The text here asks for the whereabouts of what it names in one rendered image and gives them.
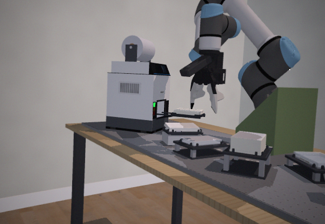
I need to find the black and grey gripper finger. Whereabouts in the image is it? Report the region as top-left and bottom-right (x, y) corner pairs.
(190, 75), (205, 109)
(207, 73), (224, 113)

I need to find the light grey roll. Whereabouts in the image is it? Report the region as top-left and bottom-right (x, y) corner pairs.
(121, 35), (155, 62)

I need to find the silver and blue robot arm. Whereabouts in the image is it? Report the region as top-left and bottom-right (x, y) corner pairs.
(180, 0), (301, 109)

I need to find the dark grey rectangular frame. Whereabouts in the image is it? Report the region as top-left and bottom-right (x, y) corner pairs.
(173, 139), (230, 160)
(284, 154), (325, 184)

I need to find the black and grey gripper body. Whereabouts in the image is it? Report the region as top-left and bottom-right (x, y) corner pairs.
(195, 49), (226, 85)

